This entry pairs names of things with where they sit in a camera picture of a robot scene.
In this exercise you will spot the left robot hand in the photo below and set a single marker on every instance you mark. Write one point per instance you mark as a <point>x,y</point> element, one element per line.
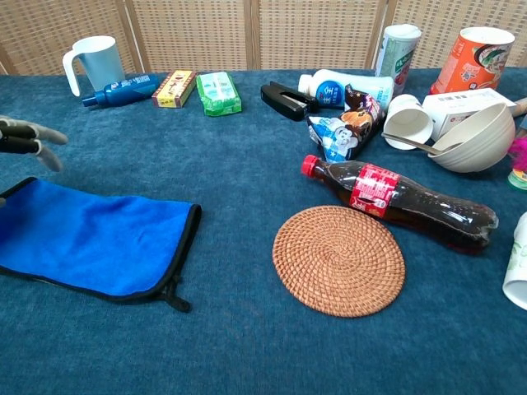
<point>24,138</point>

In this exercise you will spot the grey blue microfibre cloth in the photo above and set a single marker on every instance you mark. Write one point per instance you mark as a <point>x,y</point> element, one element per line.
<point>90,238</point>

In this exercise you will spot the small blue bottle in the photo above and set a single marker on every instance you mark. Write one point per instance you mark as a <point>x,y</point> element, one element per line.
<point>123,90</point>

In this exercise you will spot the red and yellow box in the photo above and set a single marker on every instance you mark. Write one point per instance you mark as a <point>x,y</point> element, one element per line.
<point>175,88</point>

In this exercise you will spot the green wet wipes pack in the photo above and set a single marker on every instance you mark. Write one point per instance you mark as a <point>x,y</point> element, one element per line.
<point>218,94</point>

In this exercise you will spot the wicker folding screen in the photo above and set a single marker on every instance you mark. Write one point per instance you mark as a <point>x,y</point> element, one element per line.
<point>206,33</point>

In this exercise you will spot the black stapler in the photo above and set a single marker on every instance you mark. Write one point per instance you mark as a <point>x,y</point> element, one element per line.
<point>284,100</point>

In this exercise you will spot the blue table cover cloth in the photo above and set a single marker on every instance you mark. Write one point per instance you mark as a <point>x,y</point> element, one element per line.
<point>247,349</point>

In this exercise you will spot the white bottle with blue label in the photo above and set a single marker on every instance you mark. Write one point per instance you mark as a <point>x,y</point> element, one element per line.
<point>333,88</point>

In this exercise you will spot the brown and blue snack bag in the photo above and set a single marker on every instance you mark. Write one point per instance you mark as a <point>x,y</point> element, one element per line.
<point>350,127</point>

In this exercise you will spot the round rattan coaster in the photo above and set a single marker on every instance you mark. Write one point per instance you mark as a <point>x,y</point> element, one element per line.
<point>339,261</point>

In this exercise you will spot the white and green lidded cup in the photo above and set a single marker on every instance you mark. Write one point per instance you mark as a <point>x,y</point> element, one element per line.
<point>397,53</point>

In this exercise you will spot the plain white paper cup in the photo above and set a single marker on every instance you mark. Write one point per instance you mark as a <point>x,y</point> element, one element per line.
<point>407,119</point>

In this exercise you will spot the cola bottle with red label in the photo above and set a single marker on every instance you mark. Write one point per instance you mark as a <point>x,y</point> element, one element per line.
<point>411,201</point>

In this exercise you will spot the white carton box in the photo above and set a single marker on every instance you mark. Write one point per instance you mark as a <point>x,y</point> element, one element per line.
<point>457,103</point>

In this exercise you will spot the orange instant noodle cup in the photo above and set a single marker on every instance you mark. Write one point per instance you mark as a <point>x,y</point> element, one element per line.
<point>469,66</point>

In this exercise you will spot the beige bowl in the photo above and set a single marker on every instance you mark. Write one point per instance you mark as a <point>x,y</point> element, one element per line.
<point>481,152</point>

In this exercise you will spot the pink feather shuttlecock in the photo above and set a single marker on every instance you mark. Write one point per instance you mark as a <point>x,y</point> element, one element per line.
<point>519,152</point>

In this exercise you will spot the white paper cup green print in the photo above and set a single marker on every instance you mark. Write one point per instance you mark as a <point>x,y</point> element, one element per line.
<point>519,267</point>

